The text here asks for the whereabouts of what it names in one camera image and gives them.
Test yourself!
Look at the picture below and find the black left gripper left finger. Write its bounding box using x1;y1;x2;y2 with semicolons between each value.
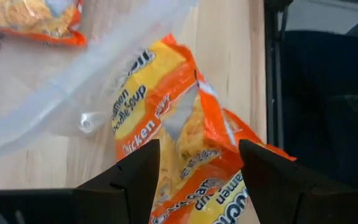
73;139;161;224

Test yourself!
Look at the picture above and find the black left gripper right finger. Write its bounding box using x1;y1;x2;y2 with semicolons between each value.
239;139;316;224

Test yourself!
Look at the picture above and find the orange Maruchan ramen packet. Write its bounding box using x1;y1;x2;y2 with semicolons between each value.
149;107;297;224
0;0;86;47
112;33;245;200

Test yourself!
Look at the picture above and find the clear plastic bin with label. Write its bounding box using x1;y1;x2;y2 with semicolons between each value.
0;0;198;156

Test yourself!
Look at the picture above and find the black aluminium table frame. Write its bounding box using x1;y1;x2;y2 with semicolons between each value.
263;0;293;147

